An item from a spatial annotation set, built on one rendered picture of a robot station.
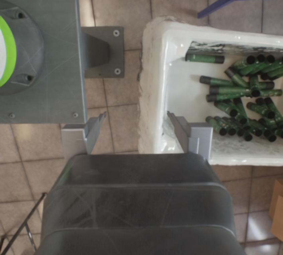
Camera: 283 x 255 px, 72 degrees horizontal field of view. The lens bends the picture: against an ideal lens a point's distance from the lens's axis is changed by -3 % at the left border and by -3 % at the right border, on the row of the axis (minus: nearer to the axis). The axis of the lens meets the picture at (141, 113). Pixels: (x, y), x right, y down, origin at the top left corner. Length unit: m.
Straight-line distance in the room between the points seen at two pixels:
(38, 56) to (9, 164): 1.42
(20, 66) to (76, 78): 0.08
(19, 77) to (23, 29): 0.07
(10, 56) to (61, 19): 0.10
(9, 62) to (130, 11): 1.04
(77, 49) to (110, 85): 0.94
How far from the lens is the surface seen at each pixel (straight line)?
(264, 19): 1.50
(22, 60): 0.33
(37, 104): 0.39
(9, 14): 0.37
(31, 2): 0.38
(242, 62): 0.78
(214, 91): 0.84
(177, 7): 1.31
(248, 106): 0.94
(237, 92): 0.84
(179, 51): 0.60
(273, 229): 1.90
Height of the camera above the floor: 1.26
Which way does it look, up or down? 73 degrees down
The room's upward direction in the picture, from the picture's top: 174 degrees clockwise
